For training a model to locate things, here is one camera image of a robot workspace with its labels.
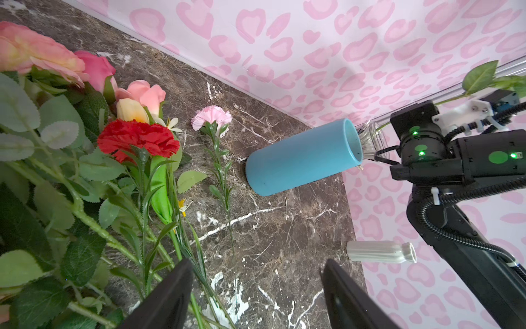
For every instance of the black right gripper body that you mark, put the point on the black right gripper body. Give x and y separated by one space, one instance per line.
421 139

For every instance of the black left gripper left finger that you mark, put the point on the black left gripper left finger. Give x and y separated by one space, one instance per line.
166 306

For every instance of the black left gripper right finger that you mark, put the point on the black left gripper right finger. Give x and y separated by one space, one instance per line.
348 306

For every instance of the clear ribbed glass vase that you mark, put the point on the clear ribbed glass vase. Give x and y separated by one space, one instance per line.
372 139

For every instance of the pink rose with stem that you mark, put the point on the pink rose with stem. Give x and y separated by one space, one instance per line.
483 77

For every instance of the light pink carnation flower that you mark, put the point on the light pink carnation flower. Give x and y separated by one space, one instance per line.
214 122

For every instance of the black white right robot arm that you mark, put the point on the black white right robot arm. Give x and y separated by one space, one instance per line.
452 172

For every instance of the white ribbed ceramic vase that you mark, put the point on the white ribbed ceramic vase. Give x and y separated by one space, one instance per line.
381 252

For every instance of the teal cylindrical vase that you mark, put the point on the teal cylindrical vase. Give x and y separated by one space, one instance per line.
304 158

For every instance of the bunch of artificial flowers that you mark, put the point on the bunch of artificial flowers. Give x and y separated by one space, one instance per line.
85 239

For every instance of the red carnation flower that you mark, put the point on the red carnation flower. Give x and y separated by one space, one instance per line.
119 137

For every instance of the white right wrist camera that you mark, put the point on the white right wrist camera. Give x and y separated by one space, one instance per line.
475 110

